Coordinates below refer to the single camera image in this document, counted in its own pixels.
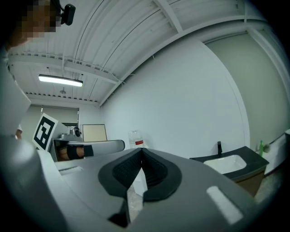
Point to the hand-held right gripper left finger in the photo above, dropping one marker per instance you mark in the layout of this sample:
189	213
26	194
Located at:
90	181

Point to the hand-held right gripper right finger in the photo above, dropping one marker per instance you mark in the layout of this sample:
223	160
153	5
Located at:
194	192

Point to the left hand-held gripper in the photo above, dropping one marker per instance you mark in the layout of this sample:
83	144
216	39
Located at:
44	132

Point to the clear plastic bottle red label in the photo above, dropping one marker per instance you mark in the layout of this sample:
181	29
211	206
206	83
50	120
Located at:
136	140

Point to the green bottle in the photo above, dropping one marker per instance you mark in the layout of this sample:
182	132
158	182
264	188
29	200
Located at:
261	147

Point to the person's left hand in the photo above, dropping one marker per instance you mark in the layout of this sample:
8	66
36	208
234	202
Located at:
64	154

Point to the white sink basin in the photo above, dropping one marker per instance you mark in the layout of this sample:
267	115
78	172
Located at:
226	163

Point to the black faucet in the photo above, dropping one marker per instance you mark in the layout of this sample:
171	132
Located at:
219	148

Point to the grey window blind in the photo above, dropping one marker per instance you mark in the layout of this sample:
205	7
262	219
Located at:
61	114

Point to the wooden vanity cabinet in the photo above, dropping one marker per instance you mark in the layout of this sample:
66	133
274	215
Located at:
251	183

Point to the black vanity countertop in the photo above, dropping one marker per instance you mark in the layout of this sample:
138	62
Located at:
254	162

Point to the round ceiling detector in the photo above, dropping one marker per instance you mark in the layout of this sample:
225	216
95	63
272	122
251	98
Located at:
63	91

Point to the long ceiling light fixture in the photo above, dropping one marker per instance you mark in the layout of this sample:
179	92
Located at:
60	80

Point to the person's head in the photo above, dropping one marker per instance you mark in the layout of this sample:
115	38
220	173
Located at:
34	21

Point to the beige board with black frame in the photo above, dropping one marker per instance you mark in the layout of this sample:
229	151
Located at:
94	133

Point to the black head-worn camera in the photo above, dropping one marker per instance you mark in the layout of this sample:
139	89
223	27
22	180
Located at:
68	14

